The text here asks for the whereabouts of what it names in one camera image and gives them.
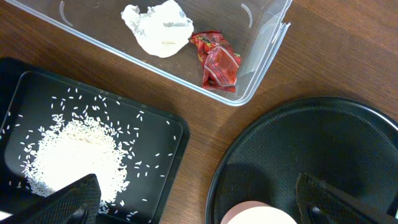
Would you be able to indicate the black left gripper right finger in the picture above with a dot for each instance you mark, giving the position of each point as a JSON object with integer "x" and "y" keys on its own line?
{"x": 320, "y": 202}

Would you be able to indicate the small pink bowl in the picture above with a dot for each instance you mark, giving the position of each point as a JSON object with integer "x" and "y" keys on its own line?
{"x": 254, "y": 212}

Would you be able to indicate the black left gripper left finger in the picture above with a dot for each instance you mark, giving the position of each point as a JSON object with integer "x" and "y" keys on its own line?
{"x": 76, "y": 203}

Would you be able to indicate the rectangular black tray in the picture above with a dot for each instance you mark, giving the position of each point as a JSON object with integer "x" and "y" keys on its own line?
{"x": 155, "y": 140}

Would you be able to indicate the pile of white rice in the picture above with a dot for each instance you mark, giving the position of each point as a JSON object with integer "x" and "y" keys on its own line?
{"x": 77, "y": 152}

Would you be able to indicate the crumpled white tissue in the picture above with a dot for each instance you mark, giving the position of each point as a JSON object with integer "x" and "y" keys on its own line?
{"x": 162, "y": 31}

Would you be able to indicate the round black tray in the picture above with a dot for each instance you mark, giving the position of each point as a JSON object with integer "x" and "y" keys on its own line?
{"x": 349, "y": 145}

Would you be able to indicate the clear plastic waste bin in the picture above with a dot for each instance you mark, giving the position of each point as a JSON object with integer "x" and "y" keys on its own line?
{"x": 254, "y": 28}

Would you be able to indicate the red snack wrapper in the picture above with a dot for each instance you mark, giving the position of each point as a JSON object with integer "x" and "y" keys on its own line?
{"x": 219, "y": 60}

